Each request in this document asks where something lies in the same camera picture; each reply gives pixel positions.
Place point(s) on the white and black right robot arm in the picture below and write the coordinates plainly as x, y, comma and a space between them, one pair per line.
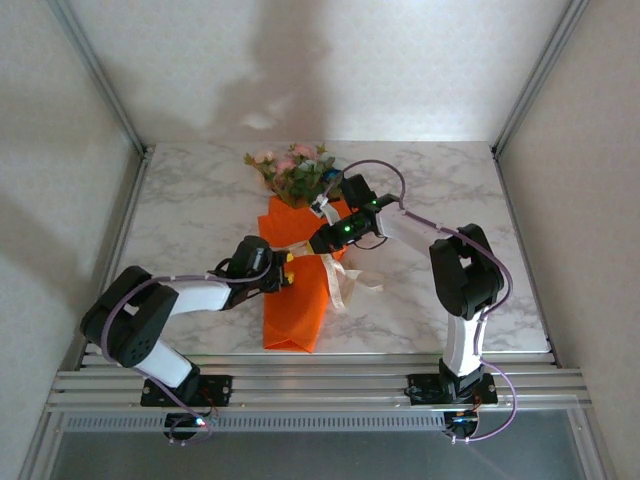
462, 340

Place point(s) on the cream ribbon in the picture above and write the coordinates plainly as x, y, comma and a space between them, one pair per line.
340, 290

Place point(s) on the aluminium lower frame leg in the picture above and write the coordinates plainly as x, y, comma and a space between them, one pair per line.
40, 450
592, 450

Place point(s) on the orange wrapping paper sheet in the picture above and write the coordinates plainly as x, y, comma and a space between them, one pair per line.
295, 320

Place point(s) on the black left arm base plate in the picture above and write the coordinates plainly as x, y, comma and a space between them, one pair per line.
220, 390

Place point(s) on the artificial flower bunch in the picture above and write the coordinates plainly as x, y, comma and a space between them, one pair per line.
300, 175

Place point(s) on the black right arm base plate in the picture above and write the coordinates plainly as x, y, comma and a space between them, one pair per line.
422, 390

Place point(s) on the aluminium frame post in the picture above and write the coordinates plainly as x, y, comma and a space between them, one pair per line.
100, 75
540, 75

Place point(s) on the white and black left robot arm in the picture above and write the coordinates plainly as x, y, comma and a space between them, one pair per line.
200, 297

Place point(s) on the aluminium side rail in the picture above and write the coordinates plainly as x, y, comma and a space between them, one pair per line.
530, 265
125, 215

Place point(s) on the wide aluminium extrusion beam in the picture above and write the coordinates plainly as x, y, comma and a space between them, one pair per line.
310, 387

